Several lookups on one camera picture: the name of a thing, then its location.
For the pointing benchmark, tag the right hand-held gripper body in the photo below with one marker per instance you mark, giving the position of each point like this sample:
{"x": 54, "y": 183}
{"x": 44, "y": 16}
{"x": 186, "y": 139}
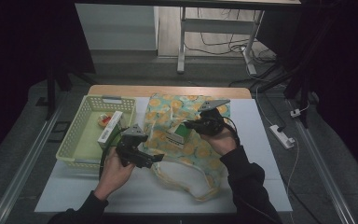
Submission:
{"x": 213, "y": 123}

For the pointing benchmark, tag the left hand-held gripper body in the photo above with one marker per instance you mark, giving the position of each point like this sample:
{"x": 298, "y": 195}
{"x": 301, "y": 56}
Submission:
{"x": 130, "y": 152}

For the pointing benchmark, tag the green and white box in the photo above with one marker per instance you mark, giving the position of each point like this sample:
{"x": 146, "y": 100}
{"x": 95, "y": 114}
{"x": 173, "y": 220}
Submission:
{"x": 185, "y": 132}

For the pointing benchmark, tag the orange print fabric bag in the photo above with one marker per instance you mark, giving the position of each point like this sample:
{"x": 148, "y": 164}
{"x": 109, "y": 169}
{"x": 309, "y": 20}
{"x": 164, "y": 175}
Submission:
{"x": 167, "y": 109}

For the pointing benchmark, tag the long white box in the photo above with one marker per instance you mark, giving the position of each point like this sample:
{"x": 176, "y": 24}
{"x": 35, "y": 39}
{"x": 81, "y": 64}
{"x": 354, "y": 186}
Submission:
{"x": 110, "y": 129}

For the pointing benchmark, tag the red and orange snack packet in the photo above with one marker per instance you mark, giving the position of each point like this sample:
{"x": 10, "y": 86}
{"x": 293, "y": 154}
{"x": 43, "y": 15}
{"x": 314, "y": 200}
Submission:
{"x": 105, "y": 119}

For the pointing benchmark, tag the pale yellow plastic basket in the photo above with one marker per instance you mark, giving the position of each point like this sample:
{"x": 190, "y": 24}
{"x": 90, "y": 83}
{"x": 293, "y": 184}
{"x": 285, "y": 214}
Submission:
{"x": 84, "y": 137}

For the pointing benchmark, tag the person's right hand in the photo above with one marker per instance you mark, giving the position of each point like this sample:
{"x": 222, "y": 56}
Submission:
{"x": 222, "y": 143}

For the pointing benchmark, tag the person's left hand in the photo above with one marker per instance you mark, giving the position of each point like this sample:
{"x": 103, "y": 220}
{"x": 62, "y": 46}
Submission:
{"x": 112, "y": 174}

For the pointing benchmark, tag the white table sheet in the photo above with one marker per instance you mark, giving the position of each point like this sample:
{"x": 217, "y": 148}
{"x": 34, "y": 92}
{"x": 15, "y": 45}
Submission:
{"x": 254, "y": 155}

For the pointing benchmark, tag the white power strip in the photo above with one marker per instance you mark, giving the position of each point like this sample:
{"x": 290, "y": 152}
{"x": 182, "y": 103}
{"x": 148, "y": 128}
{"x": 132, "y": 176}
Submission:
{"x": 281, "y": 137}

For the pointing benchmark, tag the small white adapter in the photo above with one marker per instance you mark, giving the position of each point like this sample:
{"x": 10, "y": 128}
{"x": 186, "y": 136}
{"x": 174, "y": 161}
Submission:
{"x": 295, "y": 113}

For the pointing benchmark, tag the black metal stand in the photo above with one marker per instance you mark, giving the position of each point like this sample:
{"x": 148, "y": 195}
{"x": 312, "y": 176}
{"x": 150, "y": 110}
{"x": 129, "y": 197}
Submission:
{"x": 51, "y": 93}
{"x": 304, "y": 93}

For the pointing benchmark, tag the white desk with metal legs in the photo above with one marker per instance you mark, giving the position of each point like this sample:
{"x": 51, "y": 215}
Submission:
{"x": 217, "y": 25}

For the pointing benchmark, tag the pale grey panel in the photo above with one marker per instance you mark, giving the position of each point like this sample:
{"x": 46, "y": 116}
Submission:
{"x": 118, "y": 28}

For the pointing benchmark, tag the aluminium floor rail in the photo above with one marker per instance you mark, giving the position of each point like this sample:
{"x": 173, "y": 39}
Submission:
{"x": 21, "y": 174}
{"x": 326, "y": 177}

